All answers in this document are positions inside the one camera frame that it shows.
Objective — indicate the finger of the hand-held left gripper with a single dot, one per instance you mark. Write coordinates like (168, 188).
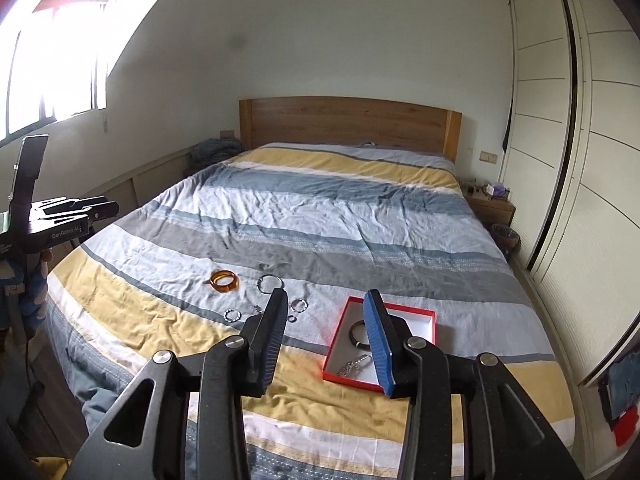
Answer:
(102, 210)
(65, 204)

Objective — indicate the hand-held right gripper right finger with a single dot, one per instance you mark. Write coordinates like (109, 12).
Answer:
(377, 342)

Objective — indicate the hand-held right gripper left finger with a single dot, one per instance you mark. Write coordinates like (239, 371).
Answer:
(270, 342)

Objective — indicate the dark bangle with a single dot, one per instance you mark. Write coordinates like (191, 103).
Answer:
(353, 335)

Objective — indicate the red jewelry box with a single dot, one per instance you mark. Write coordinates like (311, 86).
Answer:
(425, 327)

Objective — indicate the large silver bangle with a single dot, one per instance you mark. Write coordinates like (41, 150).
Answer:
(261, 280)

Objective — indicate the amber bangle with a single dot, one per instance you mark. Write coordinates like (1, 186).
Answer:
(223, 281)

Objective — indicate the person's left hand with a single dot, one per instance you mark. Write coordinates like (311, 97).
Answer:
(46, 256)

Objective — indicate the white window ledge cabinet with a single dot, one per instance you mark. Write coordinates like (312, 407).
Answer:
(150, 175)

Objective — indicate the window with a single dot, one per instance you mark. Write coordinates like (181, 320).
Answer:
(50, 70)

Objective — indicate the grey knitted cloth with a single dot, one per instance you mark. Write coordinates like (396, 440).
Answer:
(215, 152)

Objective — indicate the bed with striped duvet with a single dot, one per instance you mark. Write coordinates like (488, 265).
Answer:
(320, 210)

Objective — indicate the dark waste basket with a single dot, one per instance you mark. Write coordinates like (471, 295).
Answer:
(505, 240)

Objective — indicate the wooden nightstand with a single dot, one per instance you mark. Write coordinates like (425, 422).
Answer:
(492, 210)

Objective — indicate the wooden bed headboard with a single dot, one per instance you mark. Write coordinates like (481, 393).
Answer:
(345, 122)

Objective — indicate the blue jeans pile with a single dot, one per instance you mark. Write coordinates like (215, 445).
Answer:
(622, 380)

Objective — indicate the yellow cloth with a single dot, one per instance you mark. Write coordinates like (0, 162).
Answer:
(50, 467)

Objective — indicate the red cloth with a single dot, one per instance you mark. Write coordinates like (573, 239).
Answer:
(627, 427)

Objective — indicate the white sliding wardrobe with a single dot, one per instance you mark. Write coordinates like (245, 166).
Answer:
(590, 185)

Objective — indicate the wall switch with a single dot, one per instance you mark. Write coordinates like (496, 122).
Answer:
(489, 156)

